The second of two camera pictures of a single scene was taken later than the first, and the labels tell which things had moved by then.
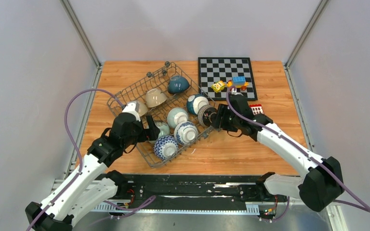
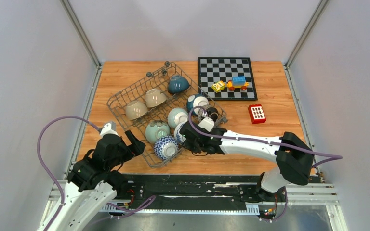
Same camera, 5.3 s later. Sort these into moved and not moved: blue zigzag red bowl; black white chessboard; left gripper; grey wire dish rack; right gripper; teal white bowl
Moved: left gripper; right gripper
Not moved: blue zigzag red bowl; teal white bowl; black white chessboard; grey wire dish rack
